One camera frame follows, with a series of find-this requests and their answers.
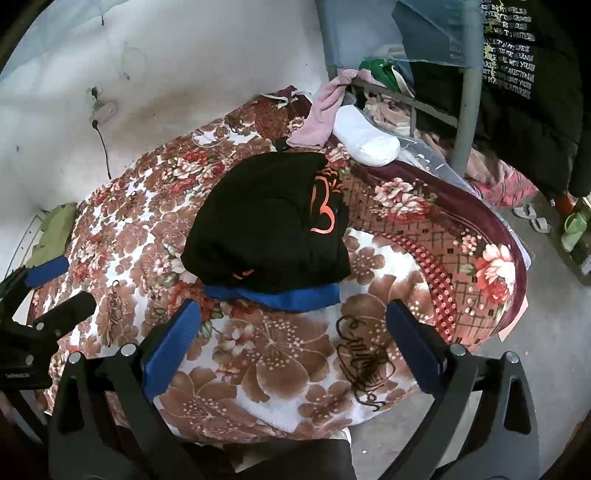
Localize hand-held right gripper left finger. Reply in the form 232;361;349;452
48;299;204;480

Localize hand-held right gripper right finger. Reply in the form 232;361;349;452
385;299;541;480

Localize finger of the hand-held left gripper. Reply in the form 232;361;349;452
0;255;70;301
32;292;97;335

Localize blue garment with white letters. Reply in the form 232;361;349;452
203;282;342;311

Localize black hoodie with orange print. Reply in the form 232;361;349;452
180;151;352;296

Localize pile of clothes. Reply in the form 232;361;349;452
355;55;462;144

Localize green cloth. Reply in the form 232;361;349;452
25;202;79;268

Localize floral blanket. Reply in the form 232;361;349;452
30;85;529;446

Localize white power strip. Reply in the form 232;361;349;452
90;99;118;123

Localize pink floral quilt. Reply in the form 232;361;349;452
464;148;539;208

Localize green plastic bag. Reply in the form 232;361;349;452
561;212;588;252

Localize white sock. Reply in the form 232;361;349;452
332;105;402;168

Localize pink cloth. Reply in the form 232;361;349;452
288;69;361;151

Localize black garment with printed text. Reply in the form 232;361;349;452
411;0;591;199

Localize light blue net curtain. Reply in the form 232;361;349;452
392;0;483;70

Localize black power cable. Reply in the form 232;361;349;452
92;120;112;180

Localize blue metal bed frame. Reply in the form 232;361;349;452
316;0;485;174

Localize brown garment with white drawstring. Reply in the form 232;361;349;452
252;85;315;139

